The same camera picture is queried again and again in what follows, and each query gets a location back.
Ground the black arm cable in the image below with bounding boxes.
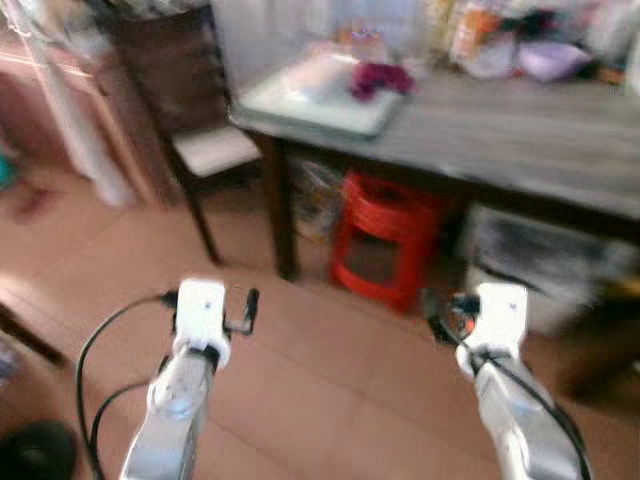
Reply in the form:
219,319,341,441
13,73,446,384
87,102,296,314
462,343,593,480
76,288,181,480

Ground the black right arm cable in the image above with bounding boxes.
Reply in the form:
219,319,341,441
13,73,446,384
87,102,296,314
462,343,593,480

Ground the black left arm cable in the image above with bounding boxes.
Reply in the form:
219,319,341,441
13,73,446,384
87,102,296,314
76,288,181,480

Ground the white cloth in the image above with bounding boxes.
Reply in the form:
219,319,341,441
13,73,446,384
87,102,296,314
282,51,364,107

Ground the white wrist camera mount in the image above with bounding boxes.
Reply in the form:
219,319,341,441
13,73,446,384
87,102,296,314
174,279,230,367
458,282,530,377

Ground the dark wooden stool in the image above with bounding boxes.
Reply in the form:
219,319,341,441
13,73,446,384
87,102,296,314
558,278,640,403

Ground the clear plastic bag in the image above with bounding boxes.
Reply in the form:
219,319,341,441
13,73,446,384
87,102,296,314
292,157,347,244

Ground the white plastic bag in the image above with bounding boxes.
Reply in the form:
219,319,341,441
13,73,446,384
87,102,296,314
467,30,522,82

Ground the brown wooden cabinet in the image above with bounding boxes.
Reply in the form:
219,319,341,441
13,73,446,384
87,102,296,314
0,20,173,207

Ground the white storage box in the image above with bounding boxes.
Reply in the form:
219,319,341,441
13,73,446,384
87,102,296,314
461,204,640,337

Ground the red plastic stool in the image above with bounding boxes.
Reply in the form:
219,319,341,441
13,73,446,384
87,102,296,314
329,169,447,314

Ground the magenta flower bunch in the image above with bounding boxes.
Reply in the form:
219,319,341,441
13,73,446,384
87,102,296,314
349,61,417,102

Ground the dark wooden dining table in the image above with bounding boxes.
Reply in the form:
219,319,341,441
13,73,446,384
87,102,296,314
228,62,640,283

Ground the dark wooden chair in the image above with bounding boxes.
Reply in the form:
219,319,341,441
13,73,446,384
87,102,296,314
105,4,267,267

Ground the purple plastic bowl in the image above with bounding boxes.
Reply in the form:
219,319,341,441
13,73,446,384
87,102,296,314
516,41,594,84

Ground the orange food packet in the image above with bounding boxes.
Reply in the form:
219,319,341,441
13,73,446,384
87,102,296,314
449,4,505,64

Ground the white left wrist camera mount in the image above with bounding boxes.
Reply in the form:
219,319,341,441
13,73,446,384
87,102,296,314
174,279,230,367

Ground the pale green tray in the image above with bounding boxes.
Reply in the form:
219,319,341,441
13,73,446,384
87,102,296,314
234,54,414,140

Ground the dark wooden stick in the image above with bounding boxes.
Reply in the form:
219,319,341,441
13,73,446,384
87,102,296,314
0,302,70,369

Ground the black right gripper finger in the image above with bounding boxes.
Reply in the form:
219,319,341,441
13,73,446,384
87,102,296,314
419,288,447,347

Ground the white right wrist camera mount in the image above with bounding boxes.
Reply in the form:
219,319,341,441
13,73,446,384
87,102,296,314
458,282,530,377

